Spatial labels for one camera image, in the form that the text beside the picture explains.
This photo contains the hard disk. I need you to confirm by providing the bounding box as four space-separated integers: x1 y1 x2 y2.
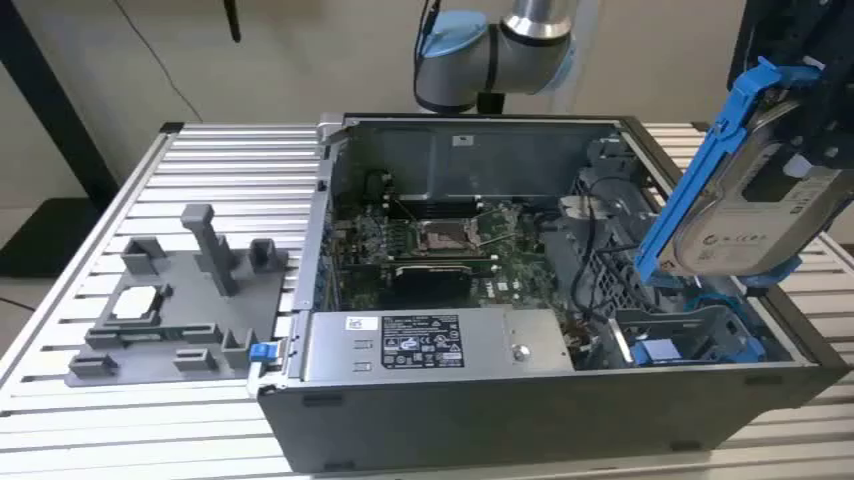
633 57 854 291

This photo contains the metal disk bay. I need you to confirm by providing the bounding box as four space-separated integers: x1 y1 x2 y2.
610 294 766 369

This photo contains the green motherboard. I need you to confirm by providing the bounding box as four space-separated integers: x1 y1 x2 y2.
323 197 582 314

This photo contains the CPU socket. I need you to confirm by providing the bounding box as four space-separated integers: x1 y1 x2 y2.
416 219 483 257

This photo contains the black graphics card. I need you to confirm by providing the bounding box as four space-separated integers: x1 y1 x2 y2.
390 263 473 309

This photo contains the silver power supply box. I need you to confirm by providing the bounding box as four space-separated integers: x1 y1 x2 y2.
296 308 577 384

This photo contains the black open PC case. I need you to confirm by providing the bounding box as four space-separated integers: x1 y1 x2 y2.
247 112 853 474

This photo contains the black antenna rod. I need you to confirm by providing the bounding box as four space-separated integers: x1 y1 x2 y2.
222 0 243 44

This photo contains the grey parts rack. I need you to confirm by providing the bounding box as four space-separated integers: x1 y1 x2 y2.
64 203 292 389

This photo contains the silver CPU plate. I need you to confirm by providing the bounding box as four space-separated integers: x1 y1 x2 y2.
112 288 162 319

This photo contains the black flat base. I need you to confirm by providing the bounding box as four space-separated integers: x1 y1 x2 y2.
0 197 103 279

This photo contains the black flat disk wire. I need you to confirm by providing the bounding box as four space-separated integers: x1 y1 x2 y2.
574 174 670 321

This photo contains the blue disk wire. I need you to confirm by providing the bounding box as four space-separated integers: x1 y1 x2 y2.
686 292 746 321

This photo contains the thin black wall cable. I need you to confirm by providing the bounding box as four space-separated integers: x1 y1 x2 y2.
86 0 210 121

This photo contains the black upright post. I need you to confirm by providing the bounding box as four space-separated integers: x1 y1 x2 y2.
0 0 123 201

